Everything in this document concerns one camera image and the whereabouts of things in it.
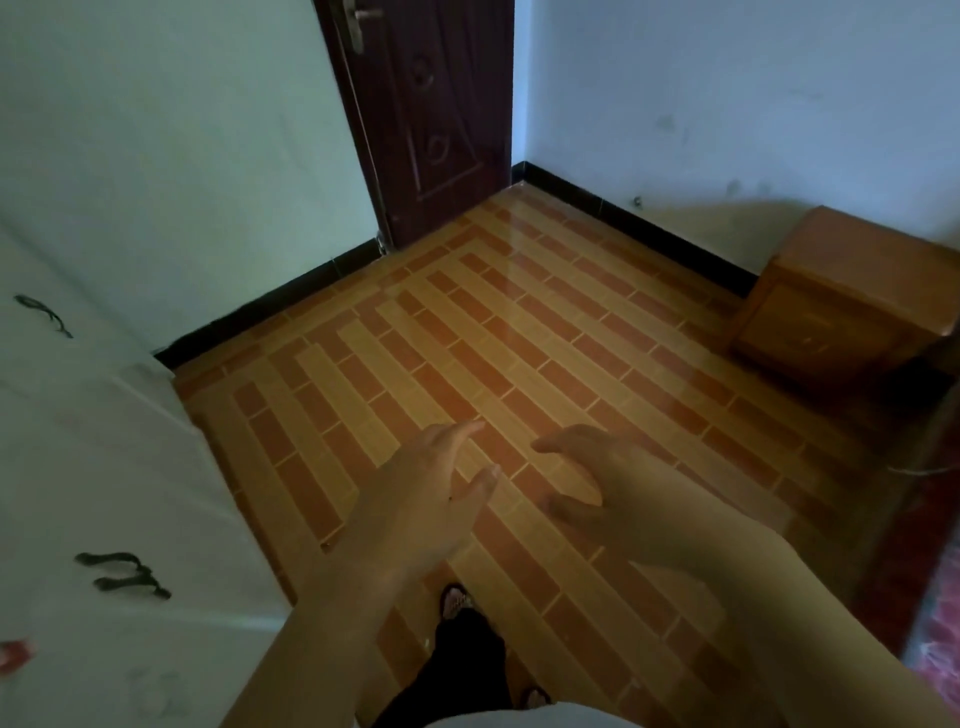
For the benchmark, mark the dark brown room door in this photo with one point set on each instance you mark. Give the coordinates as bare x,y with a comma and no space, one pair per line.
435,120

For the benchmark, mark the patterned black slipper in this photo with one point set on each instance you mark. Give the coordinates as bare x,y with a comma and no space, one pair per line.
534,699
456,602

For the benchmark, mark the person's right hand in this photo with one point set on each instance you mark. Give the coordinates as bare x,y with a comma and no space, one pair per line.
660,517

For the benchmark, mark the person's right forearm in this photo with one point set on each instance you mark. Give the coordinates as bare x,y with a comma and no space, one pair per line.
825,645

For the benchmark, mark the white cabinet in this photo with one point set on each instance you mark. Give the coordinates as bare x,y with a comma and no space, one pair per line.
112,465

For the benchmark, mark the person's white shirt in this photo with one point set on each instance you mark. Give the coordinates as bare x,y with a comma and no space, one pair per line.
559,716

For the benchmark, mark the person's left forearm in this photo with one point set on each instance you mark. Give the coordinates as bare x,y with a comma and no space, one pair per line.
322,660

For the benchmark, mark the red floral mattress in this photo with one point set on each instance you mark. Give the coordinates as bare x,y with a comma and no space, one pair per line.
937,615

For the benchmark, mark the wooden nightstand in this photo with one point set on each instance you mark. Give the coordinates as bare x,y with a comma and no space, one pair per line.
862,262

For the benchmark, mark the person's black trousers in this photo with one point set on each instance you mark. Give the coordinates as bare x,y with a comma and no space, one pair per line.
457,675

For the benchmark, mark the person's left hand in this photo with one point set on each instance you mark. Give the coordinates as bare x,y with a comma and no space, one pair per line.
412,517

